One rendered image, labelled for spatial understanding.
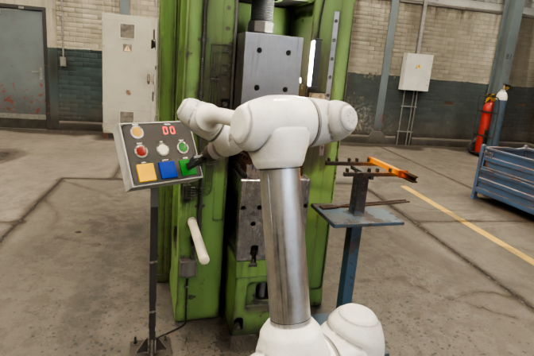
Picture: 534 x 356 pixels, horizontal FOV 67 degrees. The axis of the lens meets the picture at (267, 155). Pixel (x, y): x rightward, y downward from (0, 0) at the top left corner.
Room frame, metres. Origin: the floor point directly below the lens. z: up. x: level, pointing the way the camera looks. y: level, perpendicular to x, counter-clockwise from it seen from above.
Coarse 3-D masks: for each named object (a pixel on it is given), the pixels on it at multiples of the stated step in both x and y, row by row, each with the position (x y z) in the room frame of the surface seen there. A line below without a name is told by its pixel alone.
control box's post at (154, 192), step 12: (156, 192) 1.77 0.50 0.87; (156, 204) 1.77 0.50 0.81; (156, 216) 1.77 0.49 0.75; (156, 228) 1.77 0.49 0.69; (156, 240) 1.77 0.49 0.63; (156, 252) 1.77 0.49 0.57; (156, 264) 1.77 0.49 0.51; (156, 276) 1.77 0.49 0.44; (156, 288) 1.77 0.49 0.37; (156, 300) 1.77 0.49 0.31
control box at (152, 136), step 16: (128, 128) 1.67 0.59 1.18; (144, 128) 1.71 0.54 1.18; (160, 128) 1.76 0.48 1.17; (176, 128) 1.82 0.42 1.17; (128, 144) 1.63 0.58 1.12; (144, 144) 1.68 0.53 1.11; (160, 144) 1.72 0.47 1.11; (176, 144) 1.78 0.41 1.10; (192, 144) 1.83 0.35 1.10; (128, 160) 1.60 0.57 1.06; (144, 160) 1.64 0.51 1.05; (160, 160) 1.69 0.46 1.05; (176, 160) 1.74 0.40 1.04; (128, 176) 1.58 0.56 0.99; (160, 176) 1.65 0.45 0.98; (192, 176) 1.75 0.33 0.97
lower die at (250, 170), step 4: (240, 152) 2.28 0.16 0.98; (244, 152) 2.24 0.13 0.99; (232, 156) 2.31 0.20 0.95; (236, 156) 2.22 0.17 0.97; (240, 156) 2.18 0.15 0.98; (244, 156) 2.19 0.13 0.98; (248, 156) 2.15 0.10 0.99; (236, 160) 2.21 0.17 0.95; (240, 160) 2.13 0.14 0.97; (244, 160) 2.09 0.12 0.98; (248, 160) 2.10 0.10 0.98; (240, 164) 2.12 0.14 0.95; (244, 164) 2.04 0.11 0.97; (248, 164) 2.01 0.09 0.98; (252, 164) 2.01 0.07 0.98; (244, 168) 2.04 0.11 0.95; (248, 168) 2.01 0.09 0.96; (252, 168) 2.01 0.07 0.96; (248, 172) 2.01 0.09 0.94; (252, 172) 2.01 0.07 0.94; (256, 172) 2.02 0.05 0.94
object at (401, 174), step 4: (372, 160) 2.15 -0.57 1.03; (376, 160) 2.12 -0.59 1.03; (380, 164) 2.07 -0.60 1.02; (384, 164) 2.04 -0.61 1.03; (388, 164) 2.03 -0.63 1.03; (388, 168) 2.00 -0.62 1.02; (396, 168) 1.96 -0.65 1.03; (396, 172) 1.93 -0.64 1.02; (400, 172) 1.89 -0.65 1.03; (404, 172) 1.87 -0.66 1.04; (408, 172) 1.88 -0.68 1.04; (400, 176) 1.89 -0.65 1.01; (404, 176) 1.88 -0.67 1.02; (408, 176) 1.85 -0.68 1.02; (412, 176) 1.81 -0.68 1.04; (416, 176) 1.81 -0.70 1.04; (408, 180) 1.83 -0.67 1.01; (412, 180) 1.82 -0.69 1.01
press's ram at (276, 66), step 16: (240, 48) 2.07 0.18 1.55; (256, 48) 2.01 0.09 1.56; (272, 48) 2.03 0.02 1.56; (288, 48) 2.06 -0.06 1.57; (240, 64) 2.05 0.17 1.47; (256, 64) 2.01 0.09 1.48; (272, 64) 2.03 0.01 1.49; (288, 64) 2.06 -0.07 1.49; (240, 80) 2.03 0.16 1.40; (256, 80) 2.01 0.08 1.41; (272, 80) 2.04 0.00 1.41; (288, 80) 2.06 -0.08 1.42; (240, 96) 2.01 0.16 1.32; (256, 96) 2.01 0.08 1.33
